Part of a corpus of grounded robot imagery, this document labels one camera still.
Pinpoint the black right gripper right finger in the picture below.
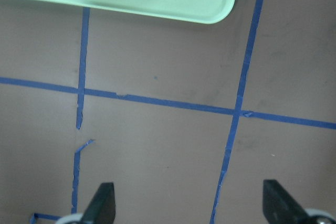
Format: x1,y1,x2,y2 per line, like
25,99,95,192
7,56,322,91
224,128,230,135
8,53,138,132
262,179,309,224

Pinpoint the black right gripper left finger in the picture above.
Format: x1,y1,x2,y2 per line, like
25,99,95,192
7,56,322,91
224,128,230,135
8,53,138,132
79,182,116,224

